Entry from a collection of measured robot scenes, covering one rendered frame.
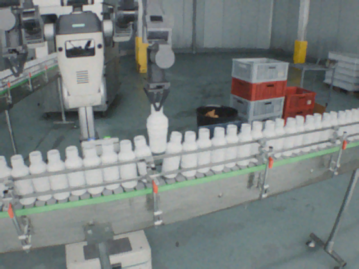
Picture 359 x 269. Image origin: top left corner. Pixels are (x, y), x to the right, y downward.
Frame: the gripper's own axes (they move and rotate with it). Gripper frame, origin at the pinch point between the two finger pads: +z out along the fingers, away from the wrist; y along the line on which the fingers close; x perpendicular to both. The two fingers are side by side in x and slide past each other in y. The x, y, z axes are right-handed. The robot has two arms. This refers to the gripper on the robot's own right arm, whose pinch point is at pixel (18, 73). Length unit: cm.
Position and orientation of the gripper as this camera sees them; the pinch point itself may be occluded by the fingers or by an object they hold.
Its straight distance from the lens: 99.7
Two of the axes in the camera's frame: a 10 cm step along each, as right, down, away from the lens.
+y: 3.5, 3.8, -8.6
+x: 9.4, -1.3, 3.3
